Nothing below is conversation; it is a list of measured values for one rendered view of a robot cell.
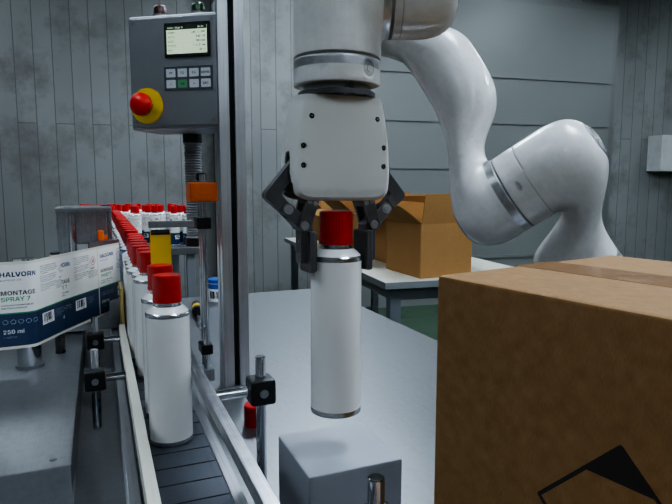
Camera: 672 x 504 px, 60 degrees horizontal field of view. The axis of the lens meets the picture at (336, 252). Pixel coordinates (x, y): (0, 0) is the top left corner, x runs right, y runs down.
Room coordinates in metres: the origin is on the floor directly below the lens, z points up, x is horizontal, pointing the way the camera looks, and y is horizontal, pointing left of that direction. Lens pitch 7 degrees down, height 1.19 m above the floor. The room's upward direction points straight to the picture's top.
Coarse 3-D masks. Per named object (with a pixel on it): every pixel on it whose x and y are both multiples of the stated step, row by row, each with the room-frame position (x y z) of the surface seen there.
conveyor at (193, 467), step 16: (128, 400) 0.81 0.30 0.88; (144, 400) 0.81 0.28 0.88; (144, 416) 0.75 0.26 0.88; (160, 448) 0.65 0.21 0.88; (176, 448) 0.65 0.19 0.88; (192, 448) 0.65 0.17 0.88; (208, 448) 0.65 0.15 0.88; (160, 464) 0.61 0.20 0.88; (176, 464) 0.61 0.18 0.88; (192, 464) 0.62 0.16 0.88; (208, 464) 0.61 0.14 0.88; (160, 480) 0.58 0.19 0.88; (176, 480) 0.58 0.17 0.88; (192, 480) 0.58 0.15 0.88; (208, 480) 0.58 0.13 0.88; (224, 480) 0.58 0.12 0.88; (160, 496) 0.55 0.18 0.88; (176, 496) 0.55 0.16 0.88; (192, 496) 0.55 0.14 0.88; (208, 496) 0.55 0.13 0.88; (224, 496) 0.55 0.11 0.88
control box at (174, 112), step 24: (144, 24) 1.01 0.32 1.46; (144, 48) 1.01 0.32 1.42; (216, 48) 0.98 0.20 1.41; (144, 72) 1.01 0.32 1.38; (216, 72) 0.98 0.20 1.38; (168, 96) 1.00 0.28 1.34; (192, 96) 0.99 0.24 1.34; (216, 96) 0.98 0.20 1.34; (144, 120) 1.01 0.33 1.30; (168, 120) 1.00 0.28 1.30; (192, 120) 0.99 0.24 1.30; (216, 120) 0.98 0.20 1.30
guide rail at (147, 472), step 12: (120, 324) 1.12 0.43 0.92; (120, 336) 1.04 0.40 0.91; (132, 372) 0.83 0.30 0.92; (132, 384) 0.78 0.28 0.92; (132, 396) 0.73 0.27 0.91; (132, 408) 0.69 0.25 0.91; (132, 420) 0.68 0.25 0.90; (144, 420) 0.66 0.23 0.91; (144, 432) 0.62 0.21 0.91; (144, 444) 0.59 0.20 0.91; (144, 456) 0.56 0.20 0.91; (144, 468) 0.54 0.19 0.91; (144, 480) 0.51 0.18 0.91; (156, 480) 0.51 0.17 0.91; (144, 492) 0.50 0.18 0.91; (156, 492) 0.49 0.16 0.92
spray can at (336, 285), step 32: (320, 224) 0.57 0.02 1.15; (352, 224) 0.57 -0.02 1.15; (320, 256) 0.55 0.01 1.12; (352, 256) 0.55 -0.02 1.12; (320, 288) 0.55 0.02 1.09; (352, 288) 0.55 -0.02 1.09; (320, 320) 0.55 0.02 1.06; (352, 320) 0.55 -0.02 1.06; (320, 352) 0.55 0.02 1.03; (352, 352) 0.55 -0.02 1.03; (320, 384) 0.55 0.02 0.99; (352, 384) 0.55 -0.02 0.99; (320, 416) 0.55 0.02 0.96; (352, 416) 0.55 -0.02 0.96
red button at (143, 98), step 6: (132, 96) 0.99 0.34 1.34; (138, 96) 0.98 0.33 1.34; (144, 96) 0.98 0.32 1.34; (132, 102) 0.98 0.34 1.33; (138, 102) 0.98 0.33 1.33; (144, 102) 0.98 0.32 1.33; (150, 102) 0.98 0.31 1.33; (132, 108) 0.98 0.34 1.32; (138, 108) 0.98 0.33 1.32; (144, 108) 0.98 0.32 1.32; (150, 108) 0.98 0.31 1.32; (138, 114) 0.98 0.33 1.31; (144, 114) 0.98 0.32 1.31
